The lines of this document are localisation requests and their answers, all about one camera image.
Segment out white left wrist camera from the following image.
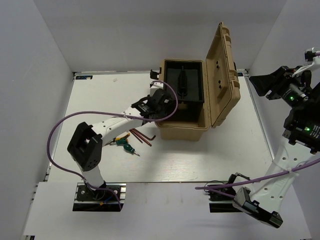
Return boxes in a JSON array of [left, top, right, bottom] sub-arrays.
[[149, 81, 164, 97]]

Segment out green orange stubby screwdriver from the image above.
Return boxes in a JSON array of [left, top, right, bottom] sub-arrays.
[[115, 137, 128, 146]]

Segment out tan plastic toolbox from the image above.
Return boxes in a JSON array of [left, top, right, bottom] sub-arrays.
[[149, 22, 241, 141]]

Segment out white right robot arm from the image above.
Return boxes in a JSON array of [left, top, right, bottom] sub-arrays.
[[225, 66, 320, 228]]

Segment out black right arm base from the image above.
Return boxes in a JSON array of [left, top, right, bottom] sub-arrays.
[[204, 181, 237, 202]]

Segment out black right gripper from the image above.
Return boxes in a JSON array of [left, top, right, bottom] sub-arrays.
[[248, 65, 312, 109]]

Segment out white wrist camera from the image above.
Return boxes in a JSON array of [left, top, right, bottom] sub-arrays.
[[149, 81, 164, 97], [292, 47, 320, 77]]

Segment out blue label sticker left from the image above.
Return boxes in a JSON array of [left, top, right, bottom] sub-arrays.
[[75, 75, 93, 80]]

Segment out yellow black needle-nose pliers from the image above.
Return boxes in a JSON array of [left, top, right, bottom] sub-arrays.
[[106, 133, 130, 145]]

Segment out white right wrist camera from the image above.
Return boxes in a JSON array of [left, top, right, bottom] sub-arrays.
[[292, 47, 320, 77]]

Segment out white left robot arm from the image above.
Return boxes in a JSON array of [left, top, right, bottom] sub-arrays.
[[67, 88, 178, 200]]

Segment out black toolbox tray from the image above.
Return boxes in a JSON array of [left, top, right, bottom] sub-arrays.
[[163, 60, 204, 104]]

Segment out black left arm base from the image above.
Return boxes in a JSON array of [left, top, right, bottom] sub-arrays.
[[74, 183, 127, 203]]

